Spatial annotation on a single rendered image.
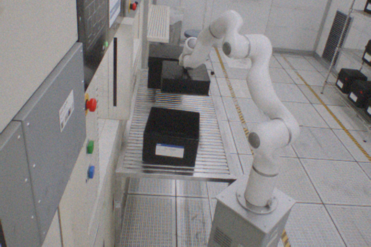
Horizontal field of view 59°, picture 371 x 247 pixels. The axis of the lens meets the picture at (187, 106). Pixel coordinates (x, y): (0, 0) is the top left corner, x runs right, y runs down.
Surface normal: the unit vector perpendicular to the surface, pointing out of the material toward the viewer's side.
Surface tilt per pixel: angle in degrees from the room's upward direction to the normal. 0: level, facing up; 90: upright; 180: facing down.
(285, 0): 90
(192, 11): 90
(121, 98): 90
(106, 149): 0
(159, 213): 0
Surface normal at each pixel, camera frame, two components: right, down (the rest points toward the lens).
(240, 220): -0.67, 0.29
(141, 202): 0.11, -0.87
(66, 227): 0.04, 0.49
